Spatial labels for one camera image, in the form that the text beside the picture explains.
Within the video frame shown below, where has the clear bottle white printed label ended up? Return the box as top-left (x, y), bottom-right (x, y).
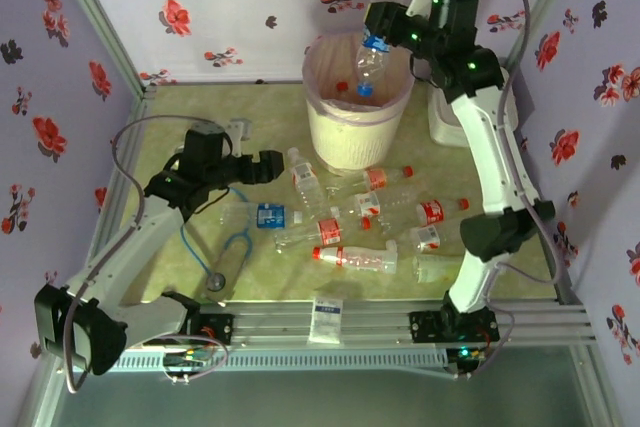
top-left (285, 146), bottom-right (327, 222)

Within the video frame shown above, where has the blue-capped clear bottle blue label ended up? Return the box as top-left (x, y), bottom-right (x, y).
top-left (353, 0), bottom-right (410, 99)

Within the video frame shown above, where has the clear bottle red-white tick label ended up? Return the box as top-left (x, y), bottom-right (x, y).
top-left (328, 187), bottom-right (426, 222)

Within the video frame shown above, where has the white ribbed waste bin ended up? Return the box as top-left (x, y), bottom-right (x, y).
top-left (301, 32), bottom-right (417, 172)

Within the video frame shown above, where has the white lidded storage box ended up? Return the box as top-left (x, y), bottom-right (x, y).
top-left (427, 64), bottom-right (521, 149)

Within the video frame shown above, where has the blue stethoscope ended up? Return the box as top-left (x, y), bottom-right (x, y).
top-left (179, 185), bottom-right (254, 293)

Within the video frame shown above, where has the white paper sachet packet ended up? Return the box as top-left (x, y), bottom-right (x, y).
top-left (307, 296), bottom-right (345, 346)

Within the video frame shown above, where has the white-capped clear bottle red-white label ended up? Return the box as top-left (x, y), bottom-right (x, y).
top-left (383, 224), bottom-right (464, 254)

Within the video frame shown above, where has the large clear bottle green label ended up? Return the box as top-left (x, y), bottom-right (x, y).
top-left (412, 253), bottom-right (469, 285)

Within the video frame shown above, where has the black controller with green light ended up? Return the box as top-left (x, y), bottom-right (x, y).
top-left (447, 344), bottom-right (489, 381)

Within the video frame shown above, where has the grey right arm cable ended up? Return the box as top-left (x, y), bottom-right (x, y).
top-left (432, 0), bottom-right (571, 306)

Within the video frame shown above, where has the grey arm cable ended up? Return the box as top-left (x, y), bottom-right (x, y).
top-left (64, 114), bottom-right (251, 396)
top-left (432, 0), bottom-right (571, 306)

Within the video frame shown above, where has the grey left arm cable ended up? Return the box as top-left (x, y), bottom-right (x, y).
top-left (64, 114), bottom-right (251, 396)

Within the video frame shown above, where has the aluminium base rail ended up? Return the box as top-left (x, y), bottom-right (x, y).
top-left (119, 298), bottom-right (599, 348)

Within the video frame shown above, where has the aluminium enclosure frame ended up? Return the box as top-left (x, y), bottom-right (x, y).
top-left (14, 0), bottom-right (626, 427)

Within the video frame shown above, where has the slotted pale cable duct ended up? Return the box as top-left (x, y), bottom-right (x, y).
top-left (113, 348), bottom-right (450, 373)

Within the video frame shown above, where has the green circuit board with wires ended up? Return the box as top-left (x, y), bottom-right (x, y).
top-left (162, 344), bottom-right (214, 383)

